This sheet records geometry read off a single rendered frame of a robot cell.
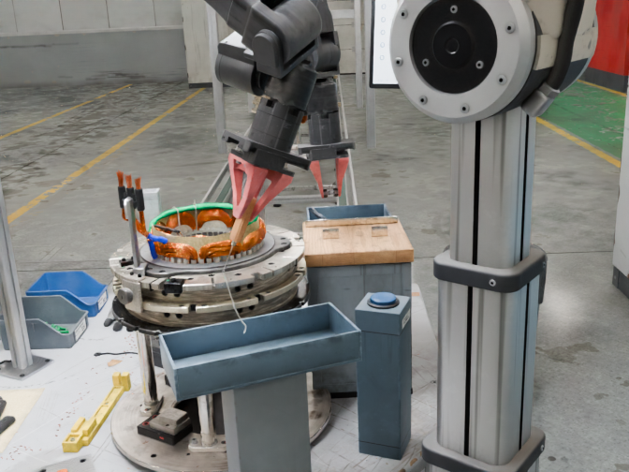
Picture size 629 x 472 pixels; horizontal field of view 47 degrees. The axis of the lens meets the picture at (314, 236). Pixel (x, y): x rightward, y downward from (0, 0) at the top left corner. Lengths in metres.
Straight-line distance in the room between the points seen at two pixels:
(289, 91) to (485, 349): 0.39
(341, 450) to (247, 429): 0.29
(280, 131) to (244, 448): 0.42
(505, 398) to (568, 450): 1.79
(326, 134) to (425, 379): 0.51
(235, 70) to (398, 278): 0.53
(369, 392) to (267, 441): 0.23
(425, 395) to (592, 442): 1.45
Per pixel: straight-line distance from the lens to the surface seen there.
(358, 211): 1.56
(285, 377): 0.97
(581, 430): 2.84
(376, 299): 1.12
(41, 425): 1.43
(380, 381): 1.16
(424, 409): 1.35
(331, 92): 1.30
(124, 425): 1.33
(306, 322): 1.05
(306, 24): 0.87
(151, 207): 1.28
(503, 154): 0.83
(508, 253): 0.87
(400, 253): 1.27
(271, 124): 0.90
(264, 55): 0.86
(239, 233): 0.93
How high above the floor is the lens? 1.48
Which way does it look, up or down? 18 degrees down
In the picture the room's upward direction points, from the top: 3 degrees counter-clockwise
